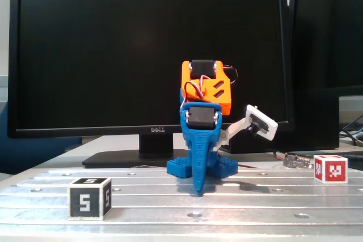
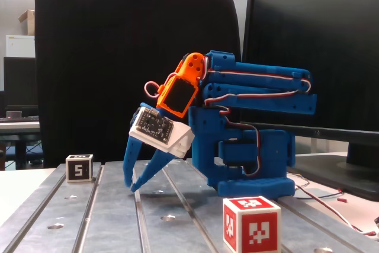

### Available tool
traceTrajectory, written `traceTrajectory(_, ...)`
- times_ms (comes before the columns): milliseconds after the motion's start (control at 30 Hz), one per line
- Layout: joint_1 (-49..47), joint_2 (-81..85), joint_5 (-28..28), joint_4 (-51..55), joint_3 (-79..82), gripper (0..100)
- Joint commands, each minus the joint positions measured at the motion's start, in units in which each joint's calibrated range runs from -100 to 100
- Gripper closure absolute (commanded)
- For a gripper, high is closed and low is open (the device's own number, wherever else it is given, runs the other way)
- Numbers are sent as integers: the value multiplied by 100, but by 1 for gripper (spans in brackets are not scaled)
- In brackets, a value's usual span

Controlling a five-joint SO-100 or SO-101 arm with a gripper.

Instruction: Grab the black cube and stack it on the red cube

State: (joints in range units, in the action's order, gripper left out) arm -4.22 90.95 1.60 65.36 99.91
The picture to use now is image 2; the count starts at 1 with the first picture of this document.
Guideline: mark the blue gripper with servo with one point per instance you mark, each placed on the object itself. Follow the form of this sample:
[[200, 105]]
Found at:
[[131, 152]]

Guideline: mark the black cube with white five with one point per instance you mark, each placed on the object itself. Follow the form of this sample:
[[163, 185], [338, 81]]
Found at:
[[78, 171]]

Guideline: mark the blue and orange robot arm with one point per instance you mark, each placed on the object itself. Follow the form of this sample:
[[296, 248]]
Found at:
[[275, 149]]

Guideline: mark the red cube with white pattern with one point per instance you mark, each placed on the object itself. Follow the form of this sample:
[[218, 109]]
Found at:
[[260, 232]]

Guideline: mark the black office chair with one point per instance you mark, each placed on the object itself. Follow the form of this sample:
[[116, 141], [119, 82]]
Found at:
[[103, 72]]

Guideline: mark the black keyboard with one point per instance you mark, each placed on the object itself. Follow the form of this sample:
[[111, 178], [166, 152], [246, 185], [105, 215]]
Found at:
[[23, 118]]

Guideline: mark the white background desk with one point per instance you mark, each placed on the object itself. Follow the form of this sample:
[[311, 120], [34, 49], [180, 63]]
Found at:
[[17, 127]]

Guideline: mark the small distant black monitor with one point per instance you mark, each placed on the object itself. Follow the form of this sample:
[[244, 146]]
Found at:
[[19, 82]]

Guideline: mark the white cabinet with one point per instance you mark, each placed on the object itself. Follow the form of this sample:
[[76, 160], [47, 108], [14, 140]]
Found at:
[[19, 46]]

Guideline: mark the brown cardboard box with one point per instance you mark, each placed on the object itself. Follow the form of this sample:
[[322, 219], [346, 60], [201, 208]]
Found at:
[[29, 23]]

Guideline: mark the small red connector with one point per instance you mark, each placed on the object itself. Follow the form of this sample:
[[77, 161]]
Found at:
[[342, 200]]

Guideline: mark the black Dell monitor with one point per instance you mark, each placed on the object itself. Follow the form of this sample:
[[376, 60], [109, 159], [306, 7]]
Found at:
[[325, 42]]

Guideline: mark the white camera mount with board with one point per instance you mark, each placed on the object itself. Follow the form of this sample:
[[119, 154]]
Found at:
[[180, 140]]

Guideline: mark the aluminium slotted base plate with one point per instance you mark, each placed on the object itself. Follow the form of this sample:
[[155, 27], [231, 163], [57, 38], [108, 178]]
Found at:
[[112, 220]]

